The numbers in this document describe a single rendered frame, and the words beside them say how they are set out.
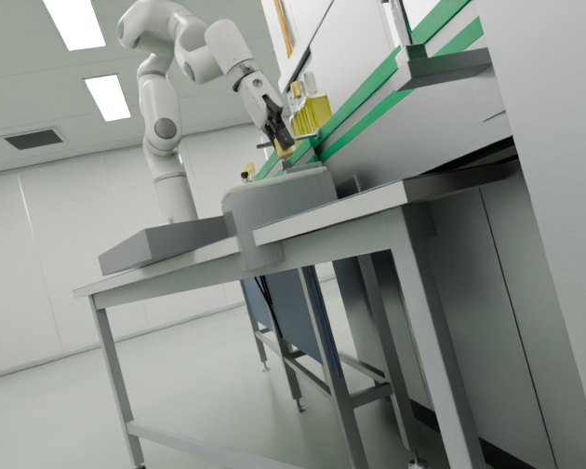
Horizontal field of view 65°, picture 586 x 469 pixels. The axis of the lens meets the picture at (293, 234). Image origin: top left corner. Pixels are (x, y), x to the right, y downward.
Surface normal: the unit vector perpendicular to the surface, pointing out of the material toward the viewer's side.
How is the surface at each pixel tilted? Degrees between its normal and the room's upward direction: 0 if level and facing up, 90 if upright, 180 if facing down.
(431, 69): 90
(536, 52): 90
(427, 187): 90
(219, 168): 90
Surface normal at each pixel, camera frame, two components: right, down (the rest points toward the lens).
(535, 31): -0.94, 0.25
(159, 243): 0.65, -0.19
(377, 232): -0.72, 0.18
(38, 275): 0.23, -0.08
